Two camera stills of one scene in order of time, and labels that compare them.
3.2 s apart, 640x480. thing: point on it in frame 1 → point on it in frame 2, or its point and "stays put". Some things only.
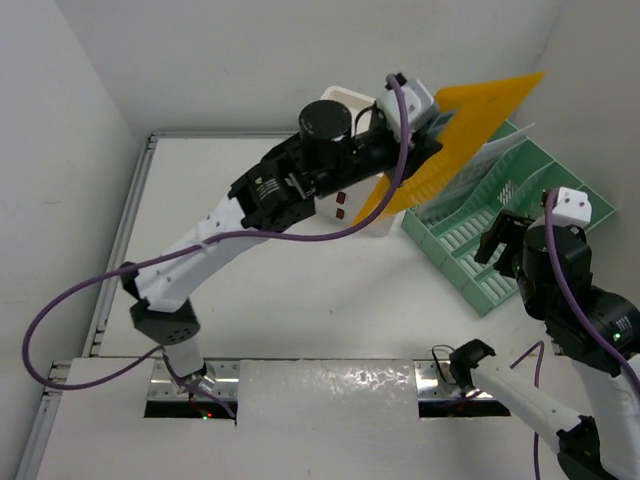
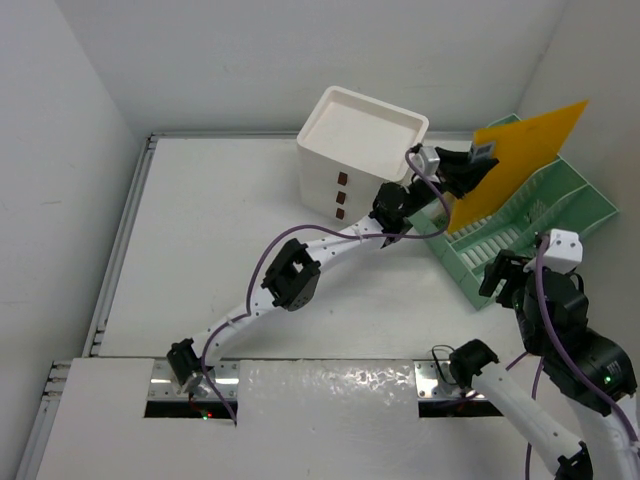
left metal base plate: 225,387 stays put
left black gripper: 393,152 → 459,179
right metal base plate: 434,382 stays put
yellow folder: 481,108 → 525,148
